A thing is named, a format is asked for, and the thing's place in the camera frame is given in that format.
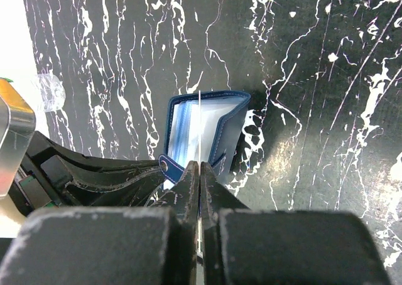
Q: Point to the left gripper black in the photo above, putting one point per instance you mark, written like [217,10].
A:
[80,180]

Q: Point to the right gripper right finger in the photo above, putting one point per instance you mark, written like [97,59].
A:
[242,246]

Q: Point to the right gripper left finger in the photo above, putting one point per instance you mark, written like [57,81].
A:
[109,245]

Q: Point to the blue card holder wallet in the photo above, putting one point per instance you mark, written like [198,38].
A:
[223,116]

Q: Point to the gold credit card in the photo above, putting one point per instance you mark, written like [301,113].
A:
[199,129]

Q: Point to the clear water bottle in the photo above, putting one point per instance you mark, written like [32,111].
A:
[49,92]

